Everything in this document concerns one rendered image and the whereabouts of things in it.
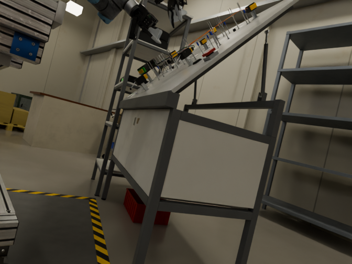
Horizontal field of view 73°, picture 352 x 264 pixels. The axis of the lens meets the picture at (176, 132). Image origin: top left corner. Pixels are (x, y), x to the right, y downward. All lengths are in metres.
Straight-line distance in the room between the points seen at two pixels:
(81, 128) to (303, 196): 3.50
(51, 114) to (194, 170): 3.36
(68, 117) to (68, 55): 6.73
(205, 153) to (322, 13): 3.42
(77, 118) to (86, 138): 0.38
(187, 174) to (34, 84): 9.62
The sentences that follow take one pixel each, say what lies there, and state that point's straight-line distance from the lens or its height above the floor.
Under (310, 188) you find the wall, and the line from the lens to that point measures 3.54.
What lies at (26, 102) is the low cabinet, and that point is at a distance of 8.45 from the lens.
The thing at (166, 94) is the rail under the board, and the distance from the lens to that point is 1.01.
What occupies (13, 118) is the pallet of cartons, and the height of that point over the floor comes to 0.25.
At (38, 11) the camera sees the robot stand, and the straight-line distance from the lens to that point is 1.18.
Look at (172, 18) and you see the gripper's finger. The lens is 1.47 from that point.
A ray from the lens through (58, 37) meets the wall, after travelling 10.80.
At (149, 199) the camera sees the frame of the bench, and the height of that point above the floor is 0.40.
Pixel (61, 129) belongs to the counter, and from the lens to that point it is 4.26.
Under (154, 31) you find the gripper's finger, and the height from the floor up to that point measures 1.18.
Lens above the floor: 0.69
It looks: 1 degrees up
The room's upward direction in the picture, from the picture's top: 14 degrees clockwise
